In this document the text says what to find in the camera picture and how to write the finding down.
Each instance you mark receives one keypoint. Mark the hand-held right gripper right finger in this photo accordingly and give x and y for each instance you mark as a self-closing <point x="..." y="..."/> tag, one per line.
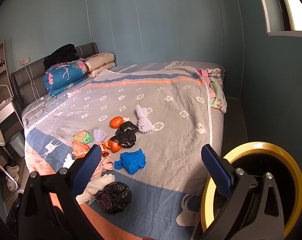
<point x="216" y="171"/>

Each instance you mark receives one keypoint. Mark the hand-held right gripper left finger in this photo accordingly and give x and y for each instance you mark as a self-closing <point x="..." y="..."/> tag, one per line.
<point x="88" y="165"/>

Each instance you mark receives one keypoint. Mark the orange snack wrapper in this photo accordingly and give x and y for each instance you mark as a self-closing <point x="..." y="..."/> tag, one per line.
<point x="79" y="150"/>

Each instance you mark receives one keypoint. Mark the black trash bin yellow rim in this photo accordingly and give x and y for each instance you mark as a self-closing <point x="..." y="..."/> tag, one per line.
<point x="266" y="146"/>

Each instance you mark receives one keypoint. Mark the white foam fruit net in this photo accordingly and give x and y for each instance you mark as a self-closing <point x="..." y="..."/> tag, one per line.
<point x="143" y="120"/>

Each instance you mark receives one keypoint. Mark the pink crumpled cloth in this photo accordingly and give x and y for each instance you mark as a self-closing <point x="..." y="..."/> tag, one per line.
<point x="104" y="166"/>

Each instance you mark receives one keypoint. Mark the small white tissue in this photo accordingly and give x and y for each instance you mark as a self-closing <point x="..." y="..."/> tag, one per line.
<point x="68" y="162"/>

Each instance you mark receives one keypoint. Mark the crumpled white tissue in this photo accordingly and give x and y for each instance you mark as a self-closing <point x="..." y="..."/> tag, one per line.
<point x="96" y="186"/>

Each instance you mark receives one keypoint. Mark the tangerine peel piece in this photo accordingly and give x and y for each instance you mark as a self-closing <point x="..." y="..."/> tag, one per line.
<point x="103" y="147"/>

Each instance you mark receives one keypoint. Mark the green and orange snack packet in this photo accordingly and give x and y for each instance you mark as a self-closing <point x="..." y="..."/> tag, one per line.
<point x="84" y="137"/>

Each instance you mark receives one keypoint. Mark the half peeled tangerine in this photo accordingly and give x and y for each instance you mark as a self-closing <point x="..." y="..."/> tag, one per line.
<point x="115" y="148"/>

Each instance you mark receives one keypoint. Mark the small purple foam net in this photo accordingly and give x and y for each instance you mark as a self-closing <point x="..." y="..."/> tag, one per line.
<point x="99" y="133"/>

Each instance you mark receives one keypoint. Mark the large crumpled black plastic bag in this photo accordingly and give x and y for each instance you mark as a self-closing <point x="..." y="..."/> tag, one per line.
<point x="113" y="197"/>

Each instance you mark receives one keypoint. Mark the small black plastic bag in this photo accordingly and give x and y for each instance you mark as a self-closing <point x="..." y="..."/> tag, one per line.
<point x="127" y="140"/>
<point x="128" y="127"/>

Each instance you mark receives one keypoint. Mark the whole tangerine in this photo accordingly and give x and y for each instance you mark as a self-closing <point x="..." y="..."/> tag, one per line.
<point x="116" y="122"/>

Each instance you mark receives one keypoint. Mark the grey printed blanket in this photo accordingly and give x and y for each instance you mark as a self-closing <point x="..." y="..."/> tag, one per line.
<point x="166" y="120"/>

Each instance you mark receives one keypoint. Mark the small pale waste bin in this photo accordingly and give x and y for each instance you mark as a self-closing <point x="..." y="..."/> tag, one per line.
<point x="17" y="143"/>

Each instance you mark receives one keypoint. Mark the white slippers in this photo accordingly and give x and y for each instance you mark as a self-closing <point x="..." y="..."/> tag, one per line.
<point x="12" y="171"/>

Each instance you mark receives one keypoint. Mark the pink green floral sheet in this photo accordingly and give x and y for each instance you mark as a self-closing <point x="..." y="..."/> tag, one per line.
<point x="216" y="90"/>

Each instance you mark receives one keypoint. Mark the blue floral folded quilt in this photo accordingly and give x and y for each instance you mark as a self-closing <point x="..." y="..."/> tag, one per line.
<point x="63" y="77"/>

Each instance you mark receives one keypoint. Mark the white nightstand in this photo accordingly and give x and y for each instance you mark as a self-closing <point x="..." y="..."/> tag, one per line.
<point x="3" y="112"/>

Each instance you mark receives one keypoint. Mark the beige folded quilt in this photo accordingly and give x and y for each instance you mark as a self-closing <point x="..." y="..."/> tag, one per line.
<point x="101" y="61"/>

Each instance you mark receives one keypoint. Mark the grey upholstered headboard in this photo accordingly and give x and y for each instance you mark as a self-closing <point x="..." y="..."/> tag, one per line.
<point x="23" y="82"/>

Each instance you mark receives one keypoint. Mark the black clothes pile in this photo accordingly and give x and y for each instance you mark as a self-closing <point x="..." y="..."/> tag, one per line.
<point x="63" y="52"/>

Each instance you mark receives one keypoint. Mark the window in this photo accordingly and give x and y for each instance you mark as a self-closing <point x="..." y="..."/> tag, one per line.
<point x="298" y="12"/>

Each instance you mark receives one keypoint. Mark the dark bed frame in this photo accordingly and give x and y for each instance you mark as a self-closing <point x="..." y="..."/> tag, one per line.
<point x="234" y="120"/>

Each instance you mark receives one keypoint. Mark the white wall socket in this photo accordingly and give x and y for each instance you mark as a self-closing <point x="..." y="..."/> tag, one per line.
<point x="25" y="60"/>

